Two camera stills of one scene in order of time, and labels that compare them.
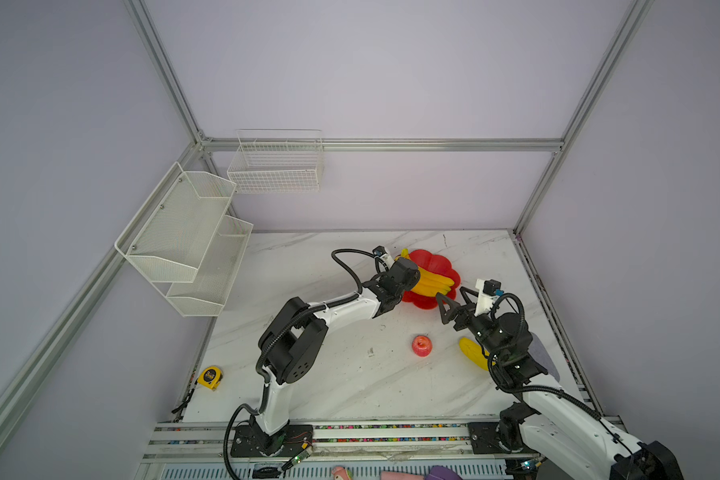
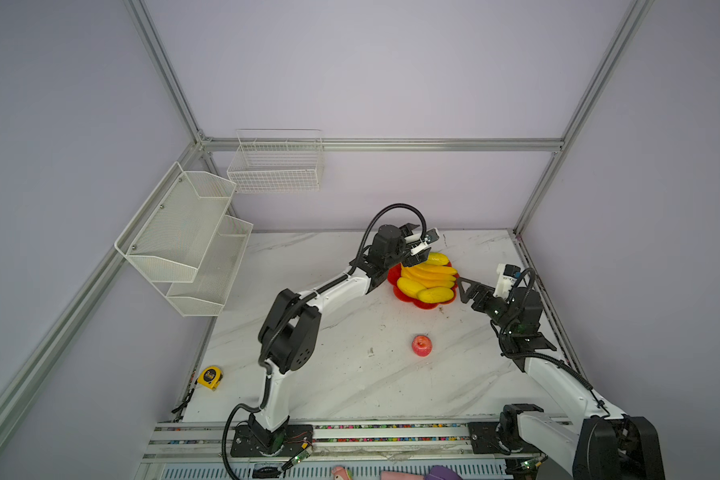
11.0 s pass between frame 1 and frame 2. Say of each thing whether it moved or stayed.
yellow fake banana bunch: moved
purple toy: stayed
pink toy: stayed
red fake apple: stayed
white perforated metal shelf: stayed
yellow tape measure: stayed
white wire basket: stayed
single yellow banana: moved
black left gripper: moved
